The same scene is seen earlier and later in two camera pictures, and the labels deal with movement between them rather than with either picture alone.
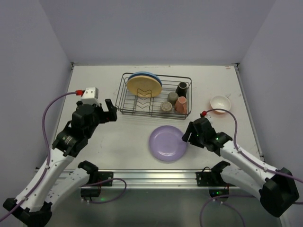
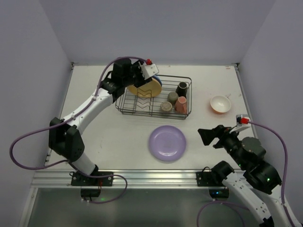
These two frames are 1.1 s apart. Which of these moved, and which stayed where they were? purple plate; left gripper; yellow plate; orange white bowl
Moved: left gripper
Stayed: purple plate; yellow plate; orange white bowl
